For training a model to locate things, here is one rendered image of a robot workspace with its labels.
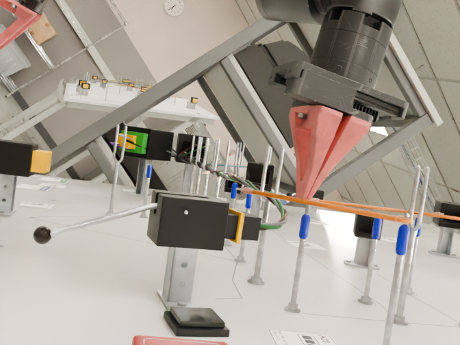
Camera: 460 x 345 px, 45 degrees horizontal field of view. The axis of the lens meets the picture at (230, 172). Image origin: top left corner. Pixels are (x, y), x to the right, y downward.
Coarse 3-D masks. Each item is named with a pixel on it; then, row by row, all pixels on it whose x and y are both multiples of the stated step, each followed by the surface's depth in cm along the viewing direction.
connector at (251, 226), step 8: (232, 216) 47; (248, 216) 47; (256, 216) 48; (232, 224) 47; (248, 224) 47; (256, 224) 48; (232, 232) 47; (248, 232) 47; (256, 232) 48; (256, 240) 48
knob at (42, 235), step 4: (40, 228) 43; (44, 228) 43; (48, 228) 43; (36, 232) 43; (40, 232) 42; (44, 232) 43; (48, 232) 43; (36, 236) 42; (40, 236) 42; (44, 236) 42; (48, 236) 43; (36, 240) 43; (40, 240) 42; (44, 240) 43; (48, 240) 43
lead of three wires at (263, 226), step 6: (270, 198) 57; (276, 204) 55; (282, 210) 54; (282, 216) 53; (270, 222) 50; (276, 222) 51; (282, 222) 51; (264, 228) 50; (270, 228) 50; (276, 228) 50
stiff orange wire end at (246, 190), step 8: (248, 192) 50; (256, 192) 49; (264, 192) 49; (288, 200) 47; (296, 200) 46; (304, 200) 45; (328, 208) 44; (336, 208) 43; (344, 208) 43; (352, 208) 42; (376, 216) 41; (384, 216) 40; (392, 216) 40; (400, 216) 40
